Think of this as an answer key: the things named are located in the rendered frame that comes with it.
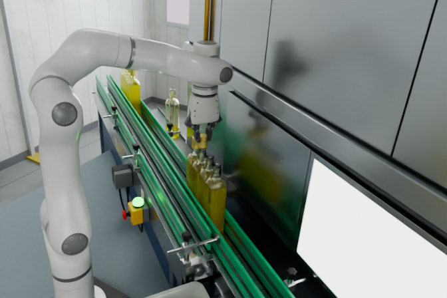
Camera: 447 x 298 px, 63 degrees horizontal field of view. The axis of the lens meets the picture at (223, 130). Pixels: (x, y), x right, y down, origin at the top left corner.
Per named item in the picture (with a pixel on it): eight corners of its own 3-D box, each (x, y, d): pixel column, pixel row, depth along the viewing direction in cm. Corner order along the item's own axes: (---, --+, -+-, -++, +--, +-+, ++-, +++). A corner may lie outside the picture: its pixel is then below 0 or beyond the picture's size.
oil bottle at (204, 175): (217, 221, 134) (220, 171, 124) (202, 225, 131) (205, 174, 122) (210, 212, 138) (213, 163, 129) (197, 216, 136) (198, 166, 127)
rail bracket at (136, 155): (141, 173, 161) (140, 146, 155) (124, 176, 158) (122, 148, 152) (138, 168, 164) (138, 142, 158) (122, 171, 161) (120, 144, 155)
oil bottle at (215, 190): (223, 231, 129) (227, 180, 120) (209, 235, 127) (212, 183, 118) (217, 221, 133) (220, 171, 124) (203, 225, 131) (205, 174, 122)
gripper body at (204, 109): (214, 84, 124) (212, 115, 129) (185, 87, 120) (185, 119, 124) (223, 92, 118) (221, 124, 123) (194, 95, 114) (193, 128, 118)
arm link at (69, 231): (83, 223, 119) (98, 255, 107) (42, 235, 112) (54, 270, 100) (72, 73, 98) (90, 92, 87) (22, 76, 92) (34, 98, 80)
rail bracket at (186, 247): (219, 258, 117) (221, 227, 111) (169, 274, 110) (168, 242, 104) (215, 252, 119) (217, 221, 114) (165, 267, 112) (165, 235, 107)
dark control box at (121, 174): (133, 187, 172) (132, 171, 169) (116, 190, 169) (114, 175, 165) (129, 177, 179) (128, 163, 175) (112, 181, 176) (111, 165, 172)
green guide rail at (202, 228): (210, 250, 120) (211, 231, 116) (207, 251, 119) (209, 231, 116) (108, 85, 260) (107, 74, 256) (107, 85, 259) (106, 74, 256)
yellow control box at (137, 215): (149, 222, 150) (149, 207, 147) (131, 227, 147) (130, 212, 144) (144, 212, 156) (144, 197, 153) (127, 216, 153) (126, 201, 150)
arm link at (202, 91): (212, 78, 123) (212, 86, 124) (187, 80, 119) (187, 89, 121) (223, 86, 117) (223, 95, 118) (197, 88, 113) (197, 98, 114)
